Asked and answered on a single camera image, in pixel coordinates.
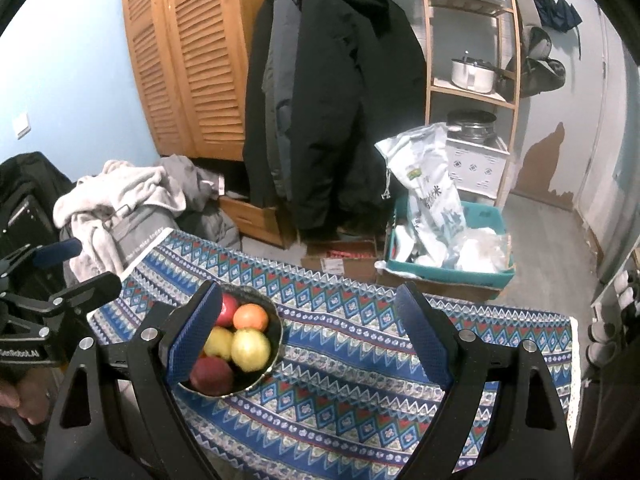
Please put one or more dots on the group of shoes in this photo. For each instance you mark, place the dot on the group of shoes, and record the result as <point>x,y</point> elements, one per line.
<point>607,330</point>

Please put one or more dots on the dark blue umbrella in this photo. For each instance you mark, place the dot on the dark blue umbrella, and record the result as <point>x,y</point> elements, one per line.
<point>557,12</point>

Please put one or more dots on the teal plastic bin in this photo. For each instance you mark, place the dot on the teal plastic bin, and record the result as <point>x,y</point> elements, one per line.
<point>450,276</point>

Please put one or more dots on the clear plastic bag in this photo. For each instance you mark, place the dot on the clear plastic bag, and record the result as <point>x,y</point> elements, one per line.
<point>482,250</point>

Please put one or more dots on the grey hoodie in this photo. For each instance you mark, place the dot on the grey hoodie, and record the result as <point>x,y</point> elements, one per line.
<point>192,180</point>

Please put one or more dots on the dark red apple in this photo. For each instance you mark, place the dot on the dark red apple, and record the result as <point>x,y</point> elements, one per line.
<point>212,376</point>

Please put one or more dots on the black hooded coat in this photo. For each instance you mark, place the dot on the black hooded coat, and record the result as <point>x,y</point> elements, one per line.
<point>350,110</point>

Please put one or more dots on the wooden drawer box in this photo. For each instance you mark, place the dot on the wooden drawer box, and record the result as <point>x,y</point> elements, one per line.
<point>255,222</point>

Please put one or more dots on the white printed bag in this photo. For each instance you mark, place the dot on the white printed bag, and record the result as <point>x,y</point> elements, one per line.
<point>425,180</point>

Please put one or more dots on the bright red apple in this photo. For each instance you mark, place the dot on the bright red apple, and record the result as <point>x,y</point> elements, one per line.
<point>228,310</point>

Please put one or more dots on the white light switch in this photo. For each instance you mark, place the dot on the white light switch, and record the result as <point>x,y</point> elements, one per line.
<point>22,126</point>

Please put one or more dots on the grey printed garment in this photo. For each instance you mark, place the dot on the grey printed garment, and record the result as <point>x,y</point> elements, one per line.
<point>140,235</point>

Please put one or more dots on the black bag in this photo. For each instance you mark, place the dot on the black bag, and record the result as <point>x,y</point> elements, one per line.
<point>30,195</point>

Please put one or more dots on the pile of clothes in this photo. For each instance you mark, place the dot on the pile of clothes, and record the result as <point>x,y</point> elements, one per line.
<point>110,190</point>

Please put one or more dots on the white cooking pot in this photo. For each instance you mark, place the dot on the white cooking pot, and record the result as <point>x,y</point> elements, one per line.
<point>472,76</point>

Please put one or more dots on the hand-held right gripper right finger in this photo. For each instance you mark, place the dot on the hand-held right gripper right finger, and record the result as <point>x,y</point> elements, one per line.
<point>425,340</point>

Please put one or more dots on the metal shoe rack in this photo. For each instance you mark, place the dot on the metal shoe rack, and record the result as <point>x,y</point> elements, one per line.
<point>625,260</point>

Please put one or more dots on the wooden shelf rack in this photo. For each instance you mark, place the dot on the wooden shelf rack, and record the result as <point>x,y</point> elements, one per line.
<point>512,35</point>

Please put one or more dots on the grey cap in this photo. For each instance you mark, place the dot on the grey cap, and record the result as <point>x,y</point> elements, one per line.
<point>536,42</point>

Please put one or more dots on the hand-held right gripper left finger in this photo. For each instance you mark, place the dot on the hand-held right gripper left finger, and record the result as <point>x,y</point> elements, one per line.
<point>195,335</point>

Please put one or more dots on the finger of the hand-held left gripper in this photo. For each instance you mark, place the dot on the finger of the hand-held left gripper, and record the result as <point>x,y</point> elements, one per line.
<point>95,292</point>
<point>57,252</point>

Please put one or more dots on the dark grey garment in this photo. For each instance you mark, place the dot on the dark grey garment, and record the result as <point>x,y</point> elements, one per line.
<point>210,230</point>

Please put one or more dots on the white door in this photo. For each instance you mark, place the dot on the white door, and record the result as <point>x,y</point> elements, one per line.
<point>605,135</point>

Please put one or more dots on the person's left hand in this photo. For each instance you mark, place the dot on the person's left hand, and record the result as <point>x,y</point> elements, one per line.
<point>27,405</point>

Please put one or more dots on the grey jacket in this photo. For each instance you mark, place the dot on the grey jacket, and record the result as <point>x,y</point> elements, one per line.
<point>280,110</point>

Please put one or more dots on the orange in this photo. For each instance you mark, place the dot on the orange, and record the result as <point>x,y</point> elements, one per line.
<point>251,317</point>

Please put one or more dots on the dark green glass bowl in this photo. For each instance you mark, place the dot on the dark green glass bowl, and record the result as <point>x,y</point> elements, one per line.
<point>275,330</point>

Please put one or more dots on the green pear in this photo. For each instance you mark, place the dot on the green pear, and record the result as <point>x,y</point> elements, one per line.
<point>250,350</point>

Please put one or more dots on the black cap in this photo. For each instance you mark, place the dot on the black cap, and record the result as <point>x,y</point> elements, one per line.
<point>542,75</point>

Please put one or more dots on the wooden louvered wardrobe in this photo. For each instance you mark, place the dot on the wooden louvered wardrobe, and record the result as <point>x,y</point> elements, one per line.
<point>190,60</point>

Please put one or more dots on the red label cardboard box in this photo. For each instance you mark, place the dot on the red label cardboard box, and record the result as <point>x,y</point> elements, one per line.
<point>340,260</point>

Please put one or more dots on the black jacket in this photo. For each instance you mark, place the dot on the black jacket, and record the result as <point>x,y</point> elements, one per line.
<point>255,110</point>

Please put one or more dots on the blue patterned tablecloth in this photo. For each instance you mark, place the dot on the blue patterned tablecloth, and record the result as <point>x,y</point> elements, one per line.
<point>350,360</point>

